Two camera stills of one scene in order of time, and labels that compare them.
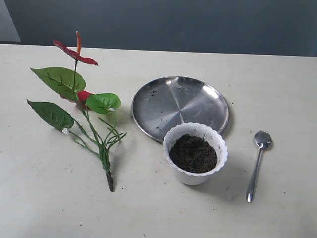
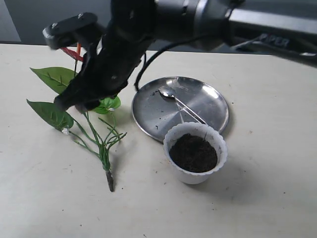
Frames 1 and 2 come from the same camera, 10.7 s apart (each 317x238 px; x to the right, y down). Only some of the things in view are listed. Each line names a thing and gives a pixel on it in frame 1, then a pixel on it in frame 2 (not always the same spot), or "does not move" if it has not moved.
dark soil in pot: x=192 y=153 does not move
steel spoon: x=263 y=140 -> x=168 y=93
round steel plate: x=161 y=105 does not move
